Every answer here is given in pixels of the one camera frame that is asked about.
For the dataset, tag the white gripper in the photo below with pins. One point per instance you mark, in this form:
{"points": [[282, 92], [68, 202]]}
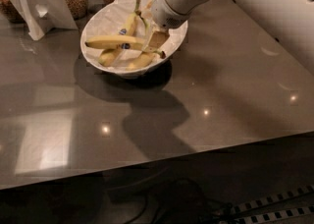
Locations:
{"points": [[164, 12]]}

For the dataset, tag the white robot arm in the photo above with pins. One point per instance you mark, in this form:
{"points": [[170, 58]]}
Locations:
{"points": [[289, 22]]}

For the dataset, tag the white bowl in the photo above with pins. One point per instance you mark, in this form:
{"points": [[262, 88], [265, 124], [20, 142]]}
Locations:
{"points": [[137, 70]]}

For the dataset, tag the white paper bowl liner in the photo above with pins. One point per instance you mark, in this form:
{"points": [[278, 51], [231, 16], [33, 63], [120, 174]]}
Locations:
{"points": [[104, 21]]}

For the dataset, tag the left yellow banana with sticker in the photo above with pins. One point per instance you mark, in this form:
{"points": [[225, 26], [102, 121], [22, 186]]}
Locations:
{"points": [[108, 56]]}

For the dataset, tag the white folded sign left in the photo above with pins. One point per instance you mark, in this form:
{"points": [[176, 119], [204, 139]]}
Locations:
{"points": [[43, 15]]}

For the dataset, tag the glass jar far left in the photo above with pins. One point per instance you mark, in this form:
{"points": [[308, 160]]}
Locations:
{"points": [[8, 10]]}

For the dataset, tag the black white striped floor tape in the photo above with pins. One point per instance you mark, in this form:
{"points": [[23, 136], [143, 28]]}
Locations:
{"points": [[254, 212]]}

